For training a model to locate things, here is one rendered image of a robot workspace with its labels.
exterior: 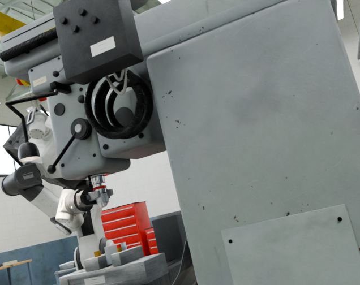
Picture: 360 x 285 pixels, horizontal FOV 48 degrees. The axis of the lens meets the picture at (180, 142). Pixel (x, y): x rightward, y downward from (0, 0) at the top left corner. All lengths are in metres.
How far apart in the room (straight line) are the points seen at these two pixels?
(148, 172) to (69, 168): 10.05
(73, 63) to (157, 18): 0.34
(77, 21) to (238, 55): 0.43
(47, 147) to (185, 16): 0.90
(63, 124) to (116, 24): 0.50
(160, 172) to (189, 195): 10.22
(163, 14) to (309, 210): 0.73
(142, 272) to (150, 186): 10.09
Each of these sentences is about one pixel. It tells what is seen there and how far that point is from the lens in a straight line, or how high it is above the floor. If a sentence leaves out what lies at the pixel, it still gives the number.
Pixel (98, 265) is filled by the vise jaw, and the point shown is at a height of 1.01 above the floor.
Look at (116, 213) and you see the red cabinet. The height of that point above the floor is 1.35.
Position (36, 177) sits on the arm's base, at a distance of 1.84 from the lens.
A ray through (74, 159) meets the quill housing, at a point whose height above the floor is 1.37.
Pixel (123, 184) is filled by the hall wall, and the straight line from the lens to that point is 11.82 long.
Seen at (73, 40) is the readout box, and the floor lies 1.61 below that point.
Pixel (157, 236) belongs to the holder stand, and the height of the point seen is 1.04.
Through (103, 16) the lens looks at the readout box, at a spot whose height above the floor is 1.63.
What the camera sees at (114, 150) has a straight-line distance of 1.29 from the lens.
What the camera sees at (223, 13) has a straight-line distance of 1.24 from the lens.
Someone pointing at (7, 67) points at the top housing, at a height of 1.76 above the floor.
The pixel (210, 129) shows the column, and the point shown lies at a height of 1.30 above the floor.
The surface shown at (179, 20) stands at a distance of 1.29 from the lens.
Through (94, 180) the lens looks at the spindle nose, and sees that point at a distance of 1.44.
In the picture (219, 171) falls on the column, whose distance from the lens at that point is 1.03.
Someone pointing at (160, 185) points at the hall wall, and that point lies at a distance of 11.28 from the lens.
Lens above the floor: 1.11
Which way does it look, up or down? 10 degrees up
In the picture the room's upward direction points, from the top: 13 degrees counter-clockwise
